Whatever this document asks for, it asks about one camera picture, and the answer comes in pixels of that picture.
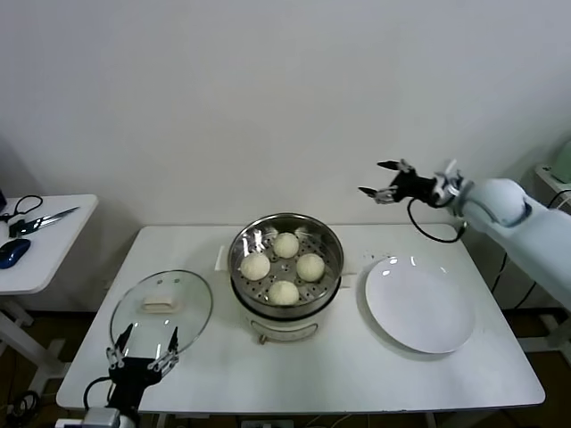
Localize round white plate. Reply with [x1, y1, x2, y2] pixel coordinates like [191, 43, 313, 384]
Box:
[364, 255, 476, 356]

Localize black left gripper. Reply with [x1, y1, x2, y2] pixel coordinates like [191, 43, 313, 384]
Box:
[105, 324, 180, 414]

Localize black handled scissors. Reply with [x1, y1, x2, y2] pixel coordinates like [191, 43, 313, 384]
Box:
[0, 194, 82, 237]

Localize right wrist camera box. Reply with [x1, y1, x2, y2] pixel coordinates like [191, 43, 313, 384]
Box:
[431, 159, 466, 207]

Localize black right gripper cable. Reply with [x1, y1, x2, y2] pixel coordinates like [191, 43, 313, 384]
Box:
[406, 198, 468, 244]

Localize perforated steel steamer basket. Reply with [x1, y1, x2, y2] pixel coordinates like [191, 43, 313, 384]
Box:
[228, 212, 345, 321]

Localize blue computer mouse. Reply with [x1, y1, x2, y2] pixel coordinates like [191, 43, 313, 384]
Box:
[0, 238, 33, 270]

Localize black floor cable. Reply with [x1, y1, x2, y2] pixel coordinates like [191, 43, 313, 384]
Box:
[0, 390, 44, 428]

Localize round glass pot lid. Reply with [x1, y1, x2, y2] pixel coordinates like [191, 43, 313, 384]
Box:
[110, 268, 214, 358]

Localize white electric cooking pot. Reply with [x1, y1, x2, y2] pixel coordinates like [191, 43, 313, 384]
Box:
[215, 245, 360, 347]

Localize white side table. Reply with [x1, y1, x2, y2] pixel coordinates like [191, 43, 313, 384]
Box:
[0, 193, 100, 393]

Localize pale green appliance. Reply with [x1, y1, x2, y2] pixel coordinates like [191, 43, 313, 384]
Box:
[550, 140, 571, 185]

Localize black power cable with adapter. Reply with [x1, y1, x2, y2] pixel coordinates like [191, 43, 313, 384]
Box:
[490, 190, 571, 311]

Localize white shelf table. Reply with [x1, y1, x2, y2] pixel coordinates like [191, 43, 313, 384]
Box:
[512, 163, 571, 356]

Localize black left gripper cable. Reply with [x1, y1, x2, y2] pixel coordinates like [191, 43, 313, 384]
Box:
[82, 376, 112, 412]

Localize white steamed baozi bun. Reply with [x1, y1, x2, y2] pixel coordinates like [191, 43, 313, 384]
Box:
[240, 253, 271, 282]
[272, 231, 300, 259]
[268, 279, 300, 307]
[295, 252, 326, 283]

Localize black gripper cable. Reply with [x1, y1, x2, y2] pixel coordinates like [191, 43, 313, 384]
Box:
[406, 198, 468, 244]
[82, 376, 112, 412]

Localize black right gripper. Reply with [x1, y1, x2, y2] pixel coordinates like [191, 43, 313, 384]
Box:
[357, 158, 441, 207]

